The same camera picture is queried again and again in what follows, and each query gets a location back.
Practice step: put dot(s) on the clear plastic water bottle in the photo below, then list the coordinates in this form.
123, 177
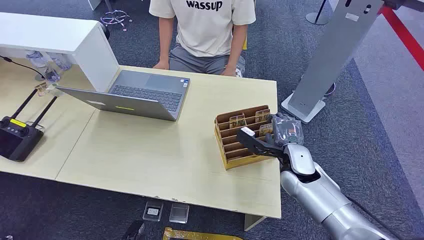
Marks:
37, 59
61, 60

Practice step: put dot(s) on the person's right forearm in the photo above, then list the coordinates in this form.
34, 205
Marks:
165, 38

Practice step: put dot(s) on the person's hand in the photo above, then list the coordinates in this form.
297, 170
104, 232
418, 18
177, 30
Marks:
162, 64
229, 71

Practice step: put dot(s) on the cardboard card holder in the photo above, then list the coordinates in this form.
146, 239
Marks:
235, 145

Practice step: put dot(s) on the person's left forearm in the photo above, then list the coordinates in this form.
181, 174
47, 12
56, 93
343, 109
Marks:
236, 46

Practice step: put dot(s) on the white desk shelf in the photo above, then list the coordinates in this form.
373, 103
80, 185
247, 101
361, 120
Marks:
66, 39

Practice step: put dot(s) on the chrome chair base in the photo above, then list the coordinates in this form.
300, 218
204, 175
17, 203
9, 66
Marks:
115, 17

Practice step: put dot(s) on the red barrier belt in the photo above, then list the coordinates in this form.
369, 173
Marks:
405, 34

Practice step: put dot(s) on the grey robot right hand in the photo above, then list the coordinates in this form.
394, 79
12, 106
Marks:
287, 130

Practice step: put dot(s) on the small patterned card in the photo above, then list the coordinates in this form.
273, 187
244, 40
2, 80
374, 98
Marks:
41, 88

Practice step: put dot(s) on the grey kiosk stand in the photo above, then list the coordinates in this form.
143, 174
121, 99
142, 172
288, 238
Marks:
334, 56

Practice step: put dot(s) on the stanchion post with round base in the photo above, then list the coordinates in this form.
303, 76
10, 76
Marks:
317, 16

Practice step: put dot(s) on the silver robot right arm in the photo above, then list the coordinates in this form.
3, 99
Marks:
324, 195

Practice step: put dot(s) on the person's left hand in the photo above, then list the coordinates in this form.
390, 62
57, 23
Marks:
229, 71

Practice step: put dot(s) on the floor socket box cover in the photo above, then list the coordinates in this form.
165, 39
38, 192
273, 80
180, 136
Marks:
179, 213

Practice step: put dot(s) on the yellow floor tape strip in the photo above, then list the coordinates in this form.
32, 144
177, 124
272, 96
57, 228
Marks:
195, 235

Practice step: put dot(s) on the black object on floor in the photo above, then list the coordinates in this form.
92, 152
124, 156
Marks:
134, 231

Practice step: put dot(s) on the floor power socket box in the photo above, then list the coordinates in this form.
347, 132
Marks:
153, 210

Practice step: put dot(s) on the person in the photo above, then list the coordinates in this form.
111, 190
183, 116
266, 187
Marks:
205, 30

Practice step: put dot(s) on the person's right hand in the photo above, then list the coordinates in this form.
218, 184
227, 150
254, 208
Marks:
162, 64

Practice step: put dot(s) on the black remote controller with antennas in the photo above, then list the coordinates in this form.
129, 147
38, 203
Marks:
16, 137

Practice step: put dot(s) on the grey laptop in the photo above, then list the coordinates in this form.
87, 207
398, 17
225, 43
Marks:
145, 96

